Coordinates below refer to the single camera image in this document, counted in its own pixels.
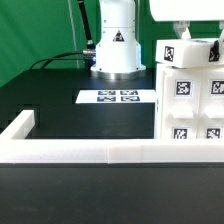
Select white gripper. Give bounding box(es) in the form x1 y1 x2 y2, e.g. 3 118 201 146
149 0 224 55

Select white cabinet body box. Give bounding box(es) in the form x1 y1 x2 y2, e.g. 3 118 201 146
154 64 224 140

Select small white tagged box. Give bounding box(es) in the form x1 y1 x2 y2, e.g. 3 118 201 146
155 38 224 68

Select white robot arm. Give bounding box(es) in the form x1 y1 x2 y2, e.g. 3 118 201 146
91 0 224 80

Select white marker sheet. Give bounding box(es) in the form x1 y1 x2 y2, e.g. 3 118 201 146
75 89 156 104

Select black cable bundle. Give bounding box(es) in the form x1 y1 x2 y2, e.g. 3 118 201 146
29 0 98 70

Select white U-shaped frame wall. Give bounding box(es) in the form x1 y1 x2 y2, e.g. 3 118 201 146
0 110 224 164

